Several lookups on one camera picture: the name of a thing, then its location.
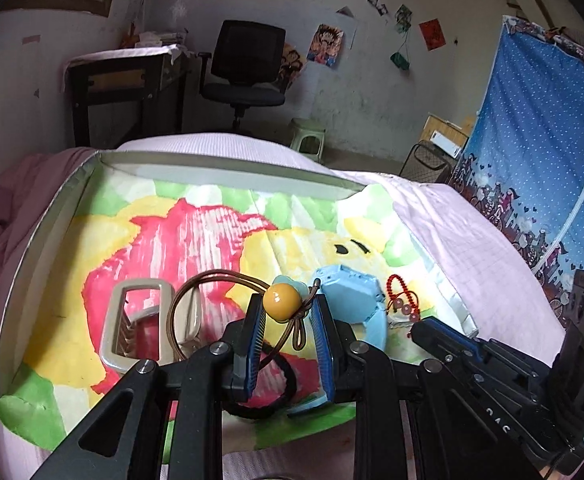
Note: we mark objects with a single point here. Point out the light blue watch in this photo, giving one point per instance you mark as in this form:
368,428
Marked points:
347,294

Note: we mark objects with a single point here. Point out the beige hair claw clip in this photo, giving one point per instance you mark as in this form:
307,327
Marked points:
112,330

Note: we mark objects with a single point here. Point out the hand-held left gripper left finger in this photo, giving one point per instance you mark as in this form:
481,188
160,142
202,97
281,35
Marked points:
254,355

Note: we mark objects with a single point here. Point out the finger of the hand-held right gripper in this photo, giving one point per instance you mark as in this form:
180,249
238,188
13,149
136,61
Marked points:
451,336
444,352

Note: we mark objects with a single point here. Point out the orange cartoon poster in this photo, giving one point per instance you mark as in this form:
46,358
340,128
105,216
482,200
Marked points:
293,65

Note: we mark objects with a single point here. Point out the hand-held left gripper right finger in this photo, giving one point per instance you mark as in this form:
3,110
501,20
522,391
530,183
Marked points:
324,350

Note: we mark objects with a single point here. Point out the wooden cabinet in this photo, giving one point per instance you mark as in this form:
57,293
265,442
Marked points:
446,130

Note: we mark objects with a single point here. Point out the floral pink bedsheet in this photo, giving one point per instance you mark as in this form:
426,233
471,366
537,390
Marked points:
471,260

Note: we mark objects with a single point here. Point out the white wall paper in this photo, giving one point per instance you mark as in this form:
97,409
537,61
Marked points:
350,22

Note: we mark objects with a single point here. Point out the black office chair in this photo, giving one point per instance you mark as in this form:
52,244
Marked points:
247,60

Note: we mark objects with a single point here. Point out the stack of books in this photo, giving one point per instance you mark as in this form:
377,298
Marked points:
157,39

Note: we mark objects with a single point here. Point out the pink blanket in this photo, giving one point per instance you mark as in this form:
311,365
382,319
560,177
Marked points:
2,220

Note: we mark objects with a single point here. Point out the red diamond paper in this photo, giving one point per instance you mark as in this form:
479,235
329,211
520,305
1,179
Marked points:
431,35

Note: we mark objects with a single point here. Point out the green plastic stool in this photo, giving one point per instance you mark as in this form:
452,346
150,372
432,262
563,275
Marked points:
308,135

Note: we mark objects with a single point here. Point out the green hanging bag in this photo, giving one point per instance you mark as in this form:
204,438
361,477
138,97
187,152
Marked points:
401,61

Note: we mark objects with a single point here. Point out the dark wooden desk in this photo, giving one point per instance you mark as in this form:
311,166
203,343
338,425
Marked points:
122,80

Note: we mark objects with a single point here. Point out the white cardboard box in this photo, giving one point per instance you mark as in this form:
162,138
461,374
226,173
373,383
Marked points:
37,260

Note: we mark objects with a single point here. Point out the blue printed curtain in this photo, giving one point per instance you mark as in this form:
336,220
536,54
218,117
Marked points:
536,150

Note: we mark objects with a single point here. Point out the small wall photo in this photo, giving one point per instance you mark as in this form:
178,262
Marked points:
403,17
377,4

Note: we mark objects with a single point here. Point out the cartoon figure poster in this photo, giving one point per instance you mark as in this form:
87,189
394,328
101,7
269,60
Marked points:
326,45

